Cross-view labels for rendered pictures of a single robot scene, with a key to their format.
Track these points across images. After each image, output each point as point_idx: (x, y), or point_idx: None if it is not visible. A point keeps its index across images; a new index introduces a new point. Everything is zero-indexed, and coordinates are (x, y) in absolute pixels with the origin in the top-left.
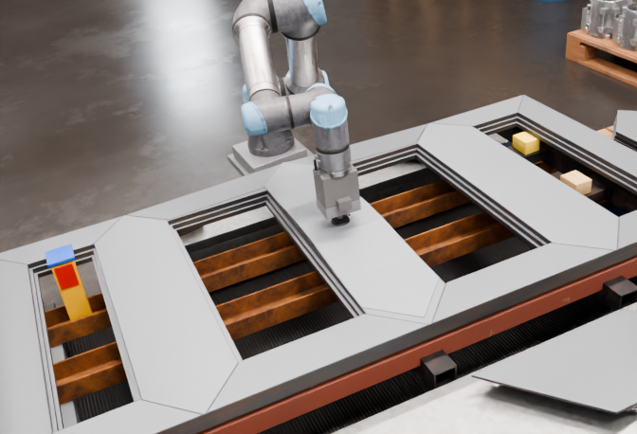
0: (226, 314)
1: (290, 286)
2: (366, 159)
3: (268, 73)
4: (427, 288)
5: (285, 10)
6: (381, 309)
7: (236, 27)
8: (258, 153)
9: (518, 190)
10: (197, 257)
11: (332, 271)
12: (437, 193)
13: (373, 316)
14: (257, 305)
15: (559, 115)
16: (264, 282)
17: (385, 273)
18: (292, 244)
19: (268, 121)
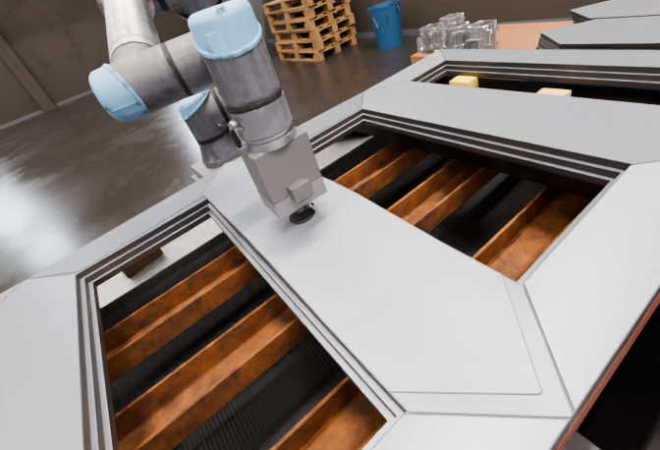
0: (179, 385)
1: (260, 315)
2: (313, 137)
3: (137, 26)
4: (497, 306)
5: None
6: (434, 389)
7: None
8: (212, 165)
9: (511, 117)
10: (163, 288)
11: (309, 308)
12: (391, 157)
13: (426, 417)
14: (222, 355)
15: (488, 50)
16: (243, 294)
17: (402, 290)
18: None
19: (138, 86)
